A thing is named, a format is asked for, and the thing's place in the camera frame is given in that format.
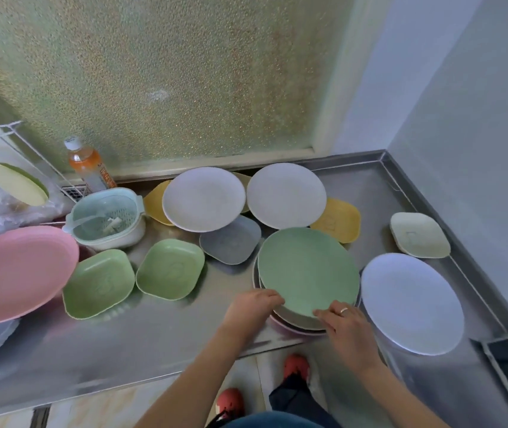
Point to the cream square dish back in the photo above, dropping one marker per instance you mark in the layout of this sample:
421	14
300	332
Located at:
244	180

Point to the small white plastic piece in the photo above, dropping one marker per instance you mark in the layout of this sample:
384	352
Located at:
112	225

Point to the person's right hand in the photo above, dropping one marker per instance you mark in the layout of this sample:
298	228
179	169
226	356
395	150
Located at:
352	338

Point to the yellow green oval sponge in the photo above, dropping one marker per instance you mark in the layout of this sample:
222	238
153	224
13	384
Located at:
18	184

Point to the frosted glass window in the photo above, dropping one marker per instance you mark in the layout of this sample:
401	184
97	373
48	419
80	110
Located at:
169	71

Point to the person's right forearm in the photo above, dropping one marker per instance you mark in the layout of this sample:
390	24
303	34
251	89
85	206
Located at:
396	396

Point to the cream square dish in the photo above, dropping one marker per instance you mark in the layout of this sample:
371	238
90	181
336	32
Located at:
420	235
244	180

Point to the yellow square dish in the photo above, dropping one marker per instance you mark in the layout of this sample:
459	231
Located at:
341	220
156	205

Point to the white small round plate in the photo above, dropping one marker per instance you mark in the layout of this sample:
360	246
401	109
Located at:
286	196

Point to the green square dish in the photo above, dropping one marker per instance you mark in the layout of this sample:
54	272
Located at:
98	283
169	269

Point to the white large round plate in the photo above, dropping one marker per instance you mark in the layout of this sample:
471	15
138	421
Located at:
412	303

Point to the green round plate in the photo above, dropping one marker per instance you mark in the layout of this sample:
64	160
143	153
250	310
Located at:
307	269

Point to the purple round plate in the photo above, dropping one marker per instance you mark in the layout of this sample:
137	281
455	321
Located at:
255	276

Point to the dark blue denim trousers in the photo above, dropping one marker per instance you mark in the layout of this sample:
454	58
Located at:
294	403

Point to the pale lavender small round plate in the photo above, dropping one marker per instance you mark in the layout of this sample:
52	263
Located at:
203	199

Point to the person's left hand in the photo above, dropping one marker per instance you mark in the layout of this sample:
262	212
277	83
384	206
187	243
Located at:
249	314

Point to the blue knit top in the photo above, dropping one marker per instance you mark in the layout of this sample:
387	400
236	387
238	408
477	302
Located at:
272	421

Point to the red clog shoe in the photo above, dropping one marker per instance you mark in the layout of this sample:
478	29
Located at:
296	366
231	403

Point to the orange drink bottle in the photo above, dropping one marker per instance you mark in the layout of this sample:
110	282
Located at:
87	164

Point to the person's left forearm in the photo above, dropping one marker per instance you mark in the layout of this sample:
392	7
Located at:
191	387

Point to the mint green strainer bowl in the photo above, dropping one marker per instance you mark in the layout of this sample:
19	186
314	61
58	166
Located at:
96	213

